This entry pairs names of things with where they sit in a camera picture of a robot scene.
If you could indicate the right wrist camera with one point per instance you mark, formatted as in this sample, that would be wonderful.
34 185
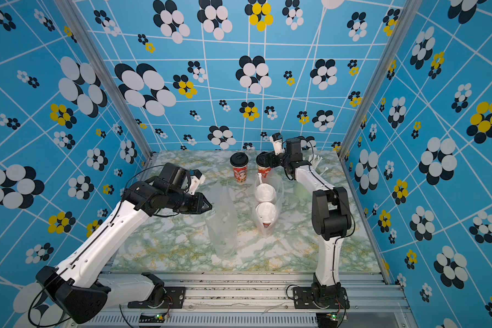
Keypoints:
288 150

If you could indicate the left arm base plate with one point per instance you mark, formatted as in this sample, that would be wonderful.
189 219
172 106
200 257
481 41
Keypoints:
164 298

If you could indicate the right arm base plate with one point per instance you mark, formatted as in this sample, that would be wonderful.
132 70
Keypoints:
329 298

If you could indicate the aluminium rail frame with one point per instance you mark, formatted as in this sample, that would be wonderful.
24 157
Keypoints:
264 300

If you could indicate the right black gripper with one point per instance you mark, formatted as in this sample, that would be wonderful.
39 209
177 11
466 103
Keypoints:
272 158

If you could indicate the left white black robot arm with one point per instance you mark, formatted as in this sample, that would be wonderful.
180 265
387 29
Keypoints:
75 285

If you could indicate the red cup white lid front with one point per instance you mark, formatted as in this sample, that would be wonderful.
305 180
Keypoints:
265 193

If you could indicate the clear plastic carrier bag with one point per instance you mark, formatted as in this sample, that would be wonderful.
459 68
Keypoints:
222 221
276 181

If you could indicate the left aluminium corner post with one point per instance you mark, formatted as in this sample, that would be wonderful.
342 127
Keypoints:
90 49

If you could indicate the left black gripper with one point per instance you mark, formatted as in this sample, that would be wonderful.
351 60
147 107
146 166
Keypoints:
201 206

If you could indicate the aluminium corner post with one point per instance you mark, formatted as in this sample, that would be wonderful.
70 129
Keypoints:
90 49
407 16

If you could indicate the white wrapped straws bundle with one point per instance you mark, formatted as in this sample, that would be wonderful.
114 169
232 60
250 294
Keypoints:
318 163

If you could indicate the red cup black lid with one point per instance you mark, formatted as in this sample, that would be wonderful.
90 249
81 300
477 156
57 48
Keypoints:
263 162
239 162

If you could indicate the red cup white lid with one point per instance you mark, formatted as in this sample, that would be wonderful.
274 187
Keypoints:
266 213
265 193

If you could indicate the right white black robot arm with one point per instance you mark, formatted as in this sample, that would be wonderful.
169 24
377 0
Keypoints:
331 220

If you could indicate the right aluminium corner post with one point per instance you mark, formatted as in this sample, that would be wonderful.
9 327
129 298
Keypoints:
407 16

